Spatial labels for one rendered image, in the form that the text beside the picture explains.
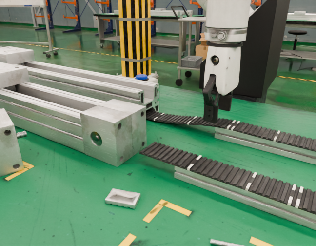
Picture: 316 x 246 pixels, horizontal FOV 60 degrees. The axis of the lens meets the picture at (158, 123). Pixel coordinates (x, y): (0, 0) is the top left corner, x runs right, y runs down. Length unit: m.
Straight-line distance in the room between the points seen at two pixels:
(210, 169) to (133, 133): 0.17
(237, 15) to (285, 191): 0.32
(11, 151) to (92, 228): 0.23
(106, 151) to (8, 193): 0.18
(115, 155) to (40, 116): 0.22
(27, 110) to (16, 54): 0.45
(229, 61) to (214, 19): 0.09
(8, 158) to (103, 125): 0.18
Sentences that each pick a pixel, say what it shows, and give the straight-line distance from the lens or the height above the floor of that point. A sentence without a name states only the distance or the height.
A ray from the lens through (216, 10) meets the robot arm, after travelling 0.57.
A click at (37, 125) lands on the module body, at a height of 0.81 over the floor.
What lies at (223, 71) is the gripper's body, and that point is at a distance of 0.57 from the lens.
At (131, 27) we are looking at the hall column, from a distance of 3.92.
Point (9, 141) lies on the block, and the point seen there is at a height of 0.84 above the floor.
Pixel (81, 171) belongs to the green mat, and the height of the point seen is 0.78.
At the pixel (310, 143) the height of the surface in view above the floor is 0.81.
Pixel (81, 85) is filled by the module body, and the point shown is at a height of 0.85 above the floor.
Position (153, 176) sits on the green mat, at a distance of 0.51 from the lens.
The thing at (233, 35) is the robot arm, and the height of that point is 1.01.
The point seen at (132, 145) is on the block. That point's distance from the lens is 0.56.
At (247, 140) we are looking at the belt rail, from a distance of 0.64.
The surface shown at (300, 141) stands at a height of 0.81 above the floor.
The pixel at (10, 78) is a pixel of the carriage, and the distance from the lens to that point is 0.84.
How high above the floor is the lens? 1.08
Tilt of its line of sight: 24 degrees down
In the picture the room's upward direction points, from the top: straight up
